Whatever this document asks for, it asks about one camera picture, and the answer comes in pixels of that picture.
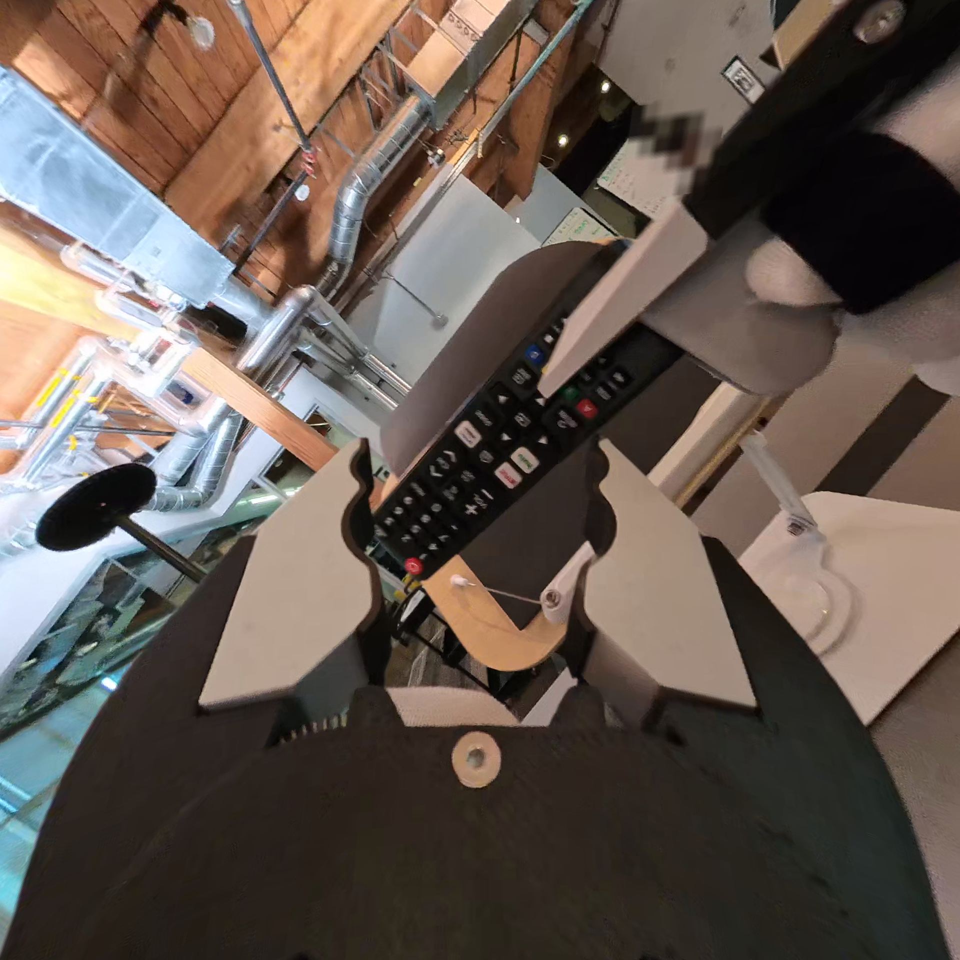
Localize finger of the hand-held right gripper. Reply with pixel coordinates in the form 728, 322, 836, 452
537, 201, 840, 400

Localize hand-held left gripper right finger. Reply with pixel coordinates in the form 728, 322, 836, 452
566, 437, 759, 729

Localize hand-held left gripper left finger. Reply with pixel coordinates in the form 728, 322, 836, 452
197, 437, 391, 714

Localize black remote control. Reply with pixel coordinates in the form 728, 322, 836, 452
371, 240, 687, 582

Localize person's left hand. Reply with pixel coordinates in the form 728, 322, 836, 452
388, 686, 520, 726

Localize person's right hand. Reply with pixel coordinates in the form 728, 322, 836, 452
746, 240, 960, 410

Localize wood-framed dark divider panel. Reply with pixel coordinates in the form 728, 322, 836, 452
378, 241, 627, 674

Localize black floor-to-ceiling pole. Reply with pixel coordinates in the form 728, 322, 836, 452
34, 462, 210, 585

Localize white lamp stand with base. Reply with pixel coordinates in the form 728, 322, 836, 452
738, 491, 960, 727

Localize white cord with peg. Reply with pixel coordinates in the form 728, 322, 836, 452
448, 573, 560, 605

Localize round silver duct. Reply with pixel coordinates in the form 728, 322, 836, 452
232, 93, 451, 376

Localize grey rectangular air duct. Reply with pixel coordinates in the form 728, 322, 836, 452
0, 63, 234, 309

